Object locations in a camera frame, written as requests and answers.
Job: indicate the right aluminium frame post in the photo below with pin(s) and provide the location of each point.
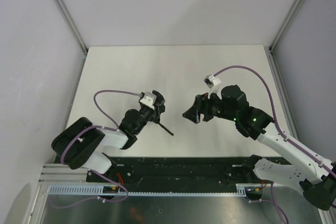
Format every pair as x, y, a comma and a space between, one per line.
294, 8

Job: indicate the slotted grey cable duct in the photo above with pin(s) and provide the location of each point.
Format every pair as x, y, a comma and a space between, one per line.
106, 190

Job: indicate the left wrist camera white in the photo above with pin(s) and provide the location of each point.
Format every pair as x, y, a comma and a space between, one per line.
148, 99

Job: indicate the left aluminium table rail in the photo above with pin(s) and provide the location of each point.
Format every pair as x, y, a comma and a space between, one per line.
73, 94

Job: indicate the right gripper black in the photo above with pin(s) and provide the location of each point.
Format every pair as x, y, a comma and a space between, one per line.
200, 108

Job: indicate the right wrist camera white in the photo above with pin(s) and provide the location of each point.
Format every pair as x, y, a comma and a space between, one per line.
213, 83

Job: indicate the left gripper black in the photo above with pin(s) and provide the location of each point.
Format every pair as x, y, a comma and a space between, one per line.
158, 107

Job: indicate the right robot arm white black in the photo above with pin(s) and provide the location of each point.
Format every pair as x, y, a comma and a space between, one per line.
309, 173

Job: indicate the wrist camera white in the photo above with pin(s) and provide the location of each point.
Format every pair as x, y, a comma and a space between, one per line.
213, 83
148, 99

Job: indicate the aluminium frame post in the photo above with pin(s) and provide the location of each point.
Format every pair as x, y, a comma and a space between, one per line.
61, 5
294, 8

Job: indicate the left aluminium frame post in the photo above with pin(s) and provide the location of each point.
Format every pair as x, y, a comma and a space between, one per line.
61, 5

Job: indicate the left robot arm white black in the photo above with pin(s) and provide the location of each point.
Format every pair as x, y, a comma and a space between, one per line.
77, 145

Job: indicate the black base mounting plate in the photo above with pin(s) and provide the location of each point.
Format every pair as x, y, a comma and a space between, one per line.
228, 169

